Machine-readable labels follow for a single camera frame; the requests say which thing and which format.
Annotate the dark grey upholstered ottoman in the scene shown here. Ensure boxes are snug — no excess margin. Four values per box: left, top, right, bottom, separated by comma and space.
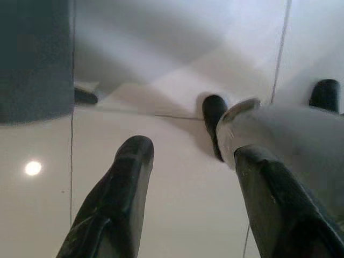
0, 0, 99, 125

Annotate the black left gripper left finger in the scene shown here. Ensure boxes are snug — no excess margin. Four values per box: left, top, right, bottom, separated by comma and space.
58, 135, 155, 258

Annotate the silver robot leg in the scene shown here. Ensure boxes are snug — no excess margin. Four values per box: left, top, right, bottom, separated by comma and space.
203, 94, 344, 216
309, 79, 340, 113

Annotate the silver robot left leg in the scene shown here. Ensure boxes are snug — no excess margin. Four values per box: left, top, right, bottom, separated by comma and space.
203, 94, 344, 216

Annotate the silver robot right leg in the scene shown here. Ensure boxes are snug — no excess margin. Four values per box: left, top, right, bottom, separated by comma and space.
309, 79, 340, 113

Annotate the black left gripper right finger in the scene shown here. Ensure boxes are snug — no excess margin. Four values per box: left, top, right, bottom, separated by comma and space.
233, 145, 344, 258

